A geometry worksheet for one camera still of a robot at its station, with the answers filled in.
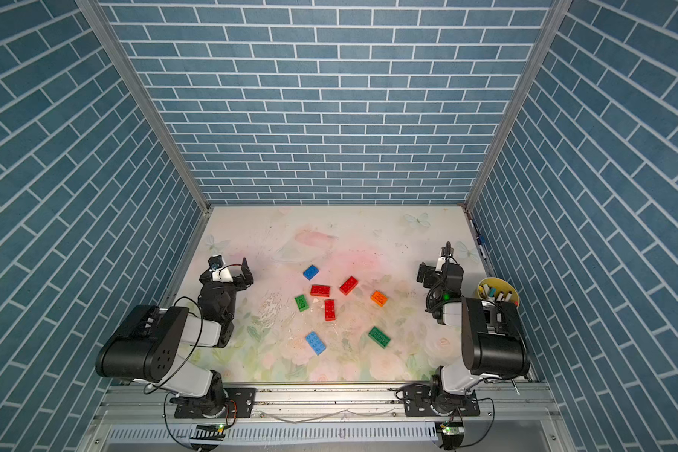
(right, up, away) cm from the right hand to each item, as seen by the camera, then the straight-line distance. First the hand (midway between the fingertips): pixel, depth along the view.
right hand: (440, 265), depth 95 cm
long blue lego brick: (-41, -21, -13) cm, 48 cm away
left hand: (-67, +2, -6) cm, 68 cm away
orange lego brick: (-21, -11, -2) cm, 24 cm away
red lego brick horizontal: (-41, -9, 0) cm, 42 cm away
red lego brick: (-32, -7, -1) cm, 32 cm away
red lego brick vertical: (-38, -13, -4) cm, 40 cm away
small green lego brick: (-47, -12, -4) cm, 49 cm away
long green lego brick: (-22, -20, -11) cm, 32 cm away
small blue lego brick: (-45, -3, +4) cm, 46 cm away
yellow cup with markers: (+13, -6, -12) cm, 19 cm away
